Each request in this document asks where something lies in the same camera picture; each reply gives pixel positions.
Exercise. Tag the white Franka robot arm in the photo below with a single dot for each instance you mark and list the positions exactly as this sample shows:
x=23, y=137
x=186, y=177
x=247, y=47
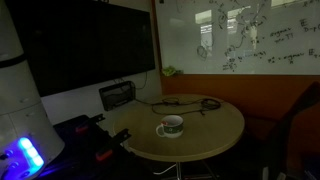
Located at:
x=23, y=110

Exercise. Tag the white and green ceramic mug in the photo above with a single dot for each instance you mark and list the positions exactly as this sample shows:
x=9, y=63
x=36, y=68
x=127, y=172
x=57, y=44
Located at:
x=173, y=128

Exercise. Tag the green object on whiteboard ledge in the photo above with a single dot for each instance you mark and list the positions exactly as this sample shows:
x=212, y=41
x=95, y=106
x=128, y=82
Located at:
x=169, y=70

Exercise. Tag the metal table leg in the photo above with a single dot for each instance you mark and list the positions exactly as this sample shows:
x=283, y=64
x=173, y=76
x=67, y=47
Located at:
x=178, y=170

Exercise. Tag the whiteboard with handwritten notes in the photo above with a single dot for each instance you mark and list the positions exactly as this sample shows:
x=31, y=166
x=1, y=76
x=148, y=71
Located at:
x=240, y=36

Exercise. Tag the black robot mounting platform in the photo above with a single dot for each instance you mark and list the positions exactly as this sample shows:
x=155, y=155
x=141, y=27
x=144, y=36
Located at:
x=83, y=156

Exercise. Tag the black wall-mounted box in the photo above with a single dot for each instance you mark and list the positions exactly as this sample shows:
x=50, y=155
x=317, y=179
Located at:
x=116, y=96

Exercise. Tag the large black wall television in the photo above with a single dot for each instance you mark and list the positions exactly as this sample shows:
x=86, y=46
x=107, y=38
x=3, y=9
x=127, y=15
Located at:
x=86, y=43

